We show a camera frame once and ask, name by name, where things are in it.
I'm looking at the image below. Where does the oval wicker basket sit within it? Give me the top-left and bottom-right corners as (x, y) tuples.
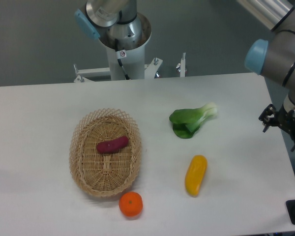
(69, 108), (142, 198)

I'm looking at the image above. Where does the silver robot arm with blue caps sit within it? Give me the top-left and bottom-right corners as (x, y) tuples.
(74, 0), (295, 148)

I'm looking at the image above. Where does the black cable on pedestal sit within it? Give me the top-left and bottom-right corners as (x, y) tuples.
(114, 38), (130, 81)

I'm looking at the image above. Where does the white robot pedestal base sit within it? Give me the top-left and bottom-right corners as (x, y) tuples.
(74, 9), (163, 83)

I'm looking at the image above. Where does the yellow orange mango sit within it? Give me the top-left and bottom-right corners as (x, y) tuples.
(184, 155), (207, 197)

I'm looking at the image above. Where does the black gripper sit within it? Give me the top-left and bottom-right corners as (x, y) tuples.
(259, 103), (295, 152)

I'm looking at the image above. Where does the purple sweet potato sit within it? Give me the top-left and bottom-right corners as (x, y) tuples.
(96, 136), (129, 154)

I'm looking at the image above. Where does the green bok choy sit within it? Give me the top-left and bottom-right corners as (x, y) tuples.
(169, 102), (218, 139)

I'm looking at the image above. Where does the orange tangerine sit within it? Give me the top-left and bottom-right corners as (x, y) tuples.
(118, 192), (143, 217)

